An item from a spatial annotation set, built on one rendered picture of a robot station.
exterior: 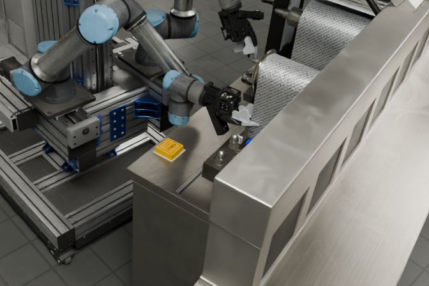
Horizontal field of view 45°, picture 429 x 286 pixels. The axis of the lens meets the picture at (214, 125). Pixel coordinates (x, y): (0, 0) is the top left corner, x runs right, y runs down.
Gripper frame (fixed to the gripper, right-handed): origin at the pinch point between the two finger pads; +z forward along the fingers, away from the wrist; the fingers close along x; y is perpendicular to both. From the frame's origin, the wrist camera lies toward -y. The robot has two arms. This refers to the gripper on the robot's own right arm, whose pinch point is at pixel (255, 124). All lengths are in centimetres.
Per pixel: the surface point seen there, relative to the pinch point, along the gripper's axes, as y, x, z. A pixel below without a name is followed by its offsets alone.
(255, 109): 5.6, -0.2, -0.9
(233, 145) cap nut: -4.7, -8.5, -2.7
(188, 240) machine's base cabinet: -35.8, -26.0, -5.2
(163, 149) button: -16.6, -12.5, -26.5
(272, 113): 7.0, -0.2, 5.0
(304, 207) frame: 43, -67, 39
